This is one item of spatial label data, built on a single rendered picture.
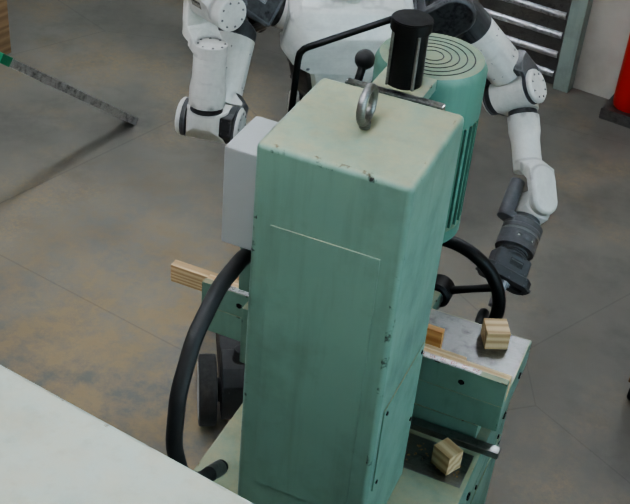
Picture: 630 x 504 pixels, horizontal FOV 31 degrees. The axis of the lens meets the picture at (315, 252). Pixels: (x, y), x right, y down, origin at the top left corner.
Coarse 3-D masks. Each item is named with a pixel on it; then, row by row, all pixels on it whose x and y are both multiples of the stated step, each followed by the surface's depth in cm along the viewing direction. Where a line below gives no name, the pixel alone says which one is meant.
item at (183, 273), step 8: (176, 264) 223; (184, 264) 223; (176, 272) 223; (184, 272) 222; (192, 272) 221; (200, 272) 221; (208, 272) 221; (176, 280) 224; (184, 280) 223; (192, 280) 222; (200, 280) 222; (200, 288) 223; (448, 352) 208
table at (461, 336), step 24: (216, 312) 219; (432, 312) 223; (240, 336) 220; (456, 336) 218; (480, 336) 218; (480, 360) 213; (504, 360) 213; (432, 384) 207; (432, 408) 210; (456, 408) 207; (480, 408) 205; (504, 408) 207
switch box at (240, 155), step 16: (256, 128) 160; (240, 144) 156; (256, 144) 157; (224, 160) 157; (240, 160) 156; (224, 176) 158; (240, 176) 157; (224, 192) 160; (240, 192) 159; (224, 208) 161; (240, 208) 160; (224, 224) 163; (240, 224) 162; (224, 240) 165; (240, 240) 163
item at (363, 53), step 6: (360, 54) 192; (366, 54) 192; (372, 54) 192; (360, 60) 192; (366, 60) 192; (372, 60) 192; (360, 66) 193; (366, 66) 192; (360, 72) 193; (354, 78) 193; (360, 78) 193
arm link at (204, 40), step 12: (192, 12) 218; (192, 24) 220; (204, 24) 221; (192, 36) 219; (204, 36) 222; (216, 36) 222; (192, 48) 220; (204, 48) 217; (216, 48) 218; (204, 60) 219; (216, 60) 219
